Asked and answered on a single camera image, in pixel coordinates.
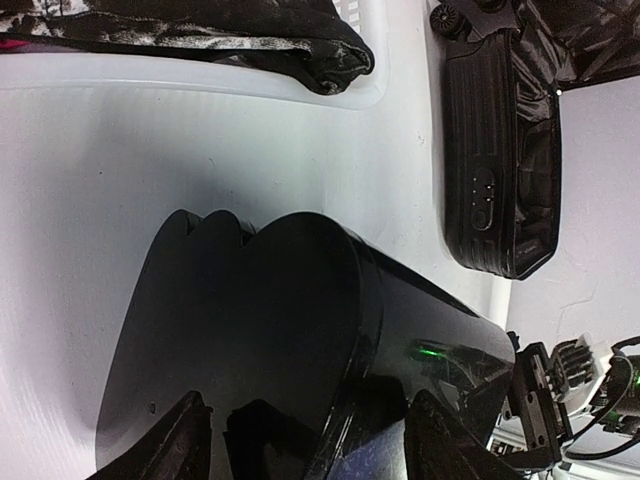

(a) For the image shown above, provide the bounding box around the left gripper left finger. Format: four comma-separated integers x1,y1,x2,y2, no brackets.
94,390,212,480

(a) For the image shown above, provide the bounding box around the black pink small suitcase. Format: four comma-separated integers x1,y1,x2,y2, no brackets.
96,210,515,479

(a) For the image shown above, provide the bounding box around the small red item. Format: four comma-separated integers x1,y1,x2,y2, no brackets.
0,39,29,54

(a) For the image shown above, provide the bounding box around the black white patterned garment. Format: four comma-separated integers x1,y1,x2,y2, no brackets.
1,1,375,96

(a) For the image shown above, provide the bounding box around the white perforated plastic basket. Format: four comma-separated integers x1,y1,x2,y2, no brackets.
1,1,389,110

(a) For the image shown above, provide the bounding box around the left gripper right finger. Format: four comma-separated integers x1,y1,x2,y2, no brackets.
404,390,522,480

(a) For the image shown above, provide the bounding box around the black ribbed hard suitcase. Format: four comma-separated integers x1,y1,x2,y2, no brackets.
429,1,639,281

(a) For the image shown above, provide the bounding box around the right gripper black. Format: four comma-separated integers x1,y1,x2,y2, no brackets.
502,342,572,463

